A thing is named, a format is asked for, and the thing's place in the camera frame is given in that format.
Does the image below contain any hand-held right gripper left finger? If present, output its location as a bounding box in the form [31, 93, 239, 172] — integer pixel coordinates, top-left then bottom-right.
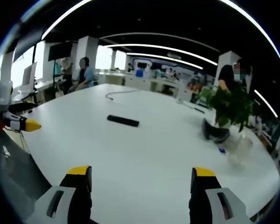
[25, 165, 93, 224]

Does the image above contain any white computer monitor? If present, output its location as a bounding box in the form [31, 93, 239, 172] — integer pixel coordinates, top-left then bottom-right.
[21, 62, 37, 92]

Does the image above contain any grey cable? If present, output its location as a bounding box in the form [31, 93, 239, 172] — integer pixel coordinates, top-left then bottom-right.
[105, 90, 139, 101]

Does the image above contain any grey office chair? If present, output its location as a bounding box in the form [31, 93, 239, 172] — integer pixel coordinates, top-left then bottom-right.
[0, 130, 52, 220]

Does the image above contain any black headset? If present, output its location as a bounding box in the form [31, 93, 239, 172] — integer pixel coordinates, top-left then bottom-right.
[202, 118, 231, 144]

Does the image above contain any black remote control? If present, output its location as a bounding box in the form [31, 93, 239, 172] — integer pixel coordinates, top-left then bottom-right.
[107, 114, 140, 128]

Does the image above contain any green potted plant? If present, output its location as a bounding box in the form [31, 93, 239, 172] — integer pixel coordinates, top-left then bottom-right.
[198, 85, 255, 133]

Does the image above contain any black monitor screen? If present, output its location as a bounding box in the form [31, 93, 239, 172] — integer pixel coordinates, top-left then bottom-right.
[48, 43, 72, 60]

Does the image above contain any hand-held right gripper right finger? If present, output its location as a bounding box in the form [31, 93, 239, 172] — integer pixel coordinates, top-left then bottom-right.
[189, 167, 252, 224]

